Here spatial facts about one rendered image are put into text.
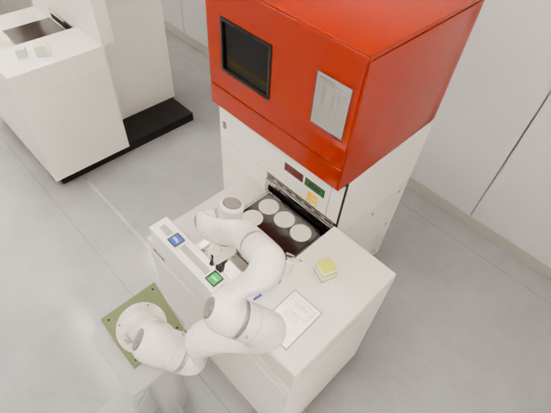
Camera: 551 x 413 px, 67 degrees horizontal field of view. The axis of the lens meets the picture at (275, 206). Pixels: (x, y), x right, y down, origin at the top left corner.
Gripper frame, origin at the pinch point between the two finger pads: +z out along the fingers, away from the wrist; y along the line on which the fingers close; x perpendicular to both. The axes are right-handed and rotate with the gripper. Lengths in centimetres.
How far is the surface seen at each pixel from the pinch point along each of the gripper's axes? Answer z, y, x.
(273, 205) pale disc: 11, -53, -21
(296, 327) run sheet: 12.4, -12.3, 32.4
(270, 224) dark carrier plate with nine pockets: 12.9, -44.0, -13.0
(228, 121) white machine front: -12, -57, -64
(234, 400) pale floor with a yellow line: 111, -15, 14
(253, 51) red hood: -59, -42, -42
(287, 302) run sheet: 11.4, -17.0, 22.9
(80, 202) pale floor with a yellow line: 109, -23, -172
